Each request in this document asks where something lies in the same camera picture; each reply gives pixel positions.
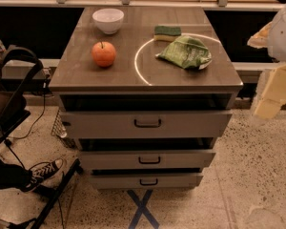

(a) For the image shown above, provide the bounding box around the grey drawer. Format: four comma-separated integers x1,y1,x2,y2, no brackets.
91,173,203,189
79,150,215,170
61,111,232,139

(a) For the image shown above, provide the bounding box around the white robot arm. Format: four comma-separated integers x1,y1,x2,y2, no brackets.
247,4,286,119

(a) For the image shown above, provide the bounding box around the grey top drawer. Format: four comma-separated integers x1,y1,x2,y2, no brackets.
61,111,232,139

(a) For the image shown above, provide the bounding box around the grey middle drawer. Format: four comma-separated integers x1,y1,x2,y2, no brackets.
79,150,215,170

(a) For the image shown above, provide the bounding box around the black cable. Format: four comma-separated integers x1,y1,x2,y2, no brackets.
3,76,49,145

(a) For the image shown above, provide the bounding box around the green chip bag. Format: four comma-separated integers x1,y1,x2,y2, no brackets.
156,35,212,70

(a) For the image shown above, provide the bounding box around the blue tape cross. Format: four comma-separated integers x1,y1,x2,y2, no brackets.
127,190,160,229

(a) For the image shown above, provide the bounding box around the green yellow sponge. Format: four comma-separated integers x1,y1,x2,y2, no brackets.
153,26,181,42

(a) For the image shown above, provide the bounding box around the grey bottom drawer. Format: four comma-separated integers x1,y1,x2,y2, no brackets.
91,173,203,189

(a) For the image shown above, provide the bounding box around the white bowl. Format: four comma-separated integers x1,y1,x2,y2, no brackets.
92,9,124,34

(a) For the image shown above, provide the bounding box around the grey drawer cabinet wooden top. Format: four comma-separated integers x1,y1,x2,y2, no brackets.
50,7,242,179

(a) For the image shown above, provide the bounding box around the orange apple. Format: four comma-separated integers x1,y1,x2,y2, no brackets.
92,42,116,68

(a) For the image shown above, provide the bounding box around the black white sneaker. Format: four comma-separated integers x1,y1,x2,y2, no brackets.
21,158,64,192

